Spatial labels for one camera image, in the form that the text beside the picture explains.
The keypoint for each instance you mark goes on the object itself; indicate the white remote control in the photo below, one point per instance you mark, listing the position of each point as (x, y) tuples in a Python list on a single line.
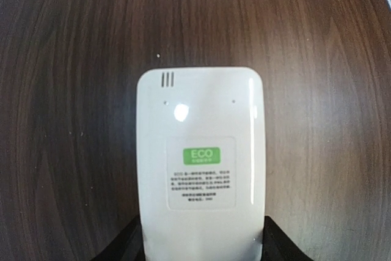
[(201, 163)]

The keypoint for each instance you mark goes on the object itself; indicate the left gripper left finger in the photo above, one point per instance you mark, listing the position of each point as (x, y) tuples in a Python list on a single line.
[(127, 245)]

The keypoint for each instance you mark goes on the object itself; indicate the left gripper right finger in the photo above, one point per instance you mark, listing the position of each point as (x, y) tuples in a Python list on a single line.
[(277, 246)]

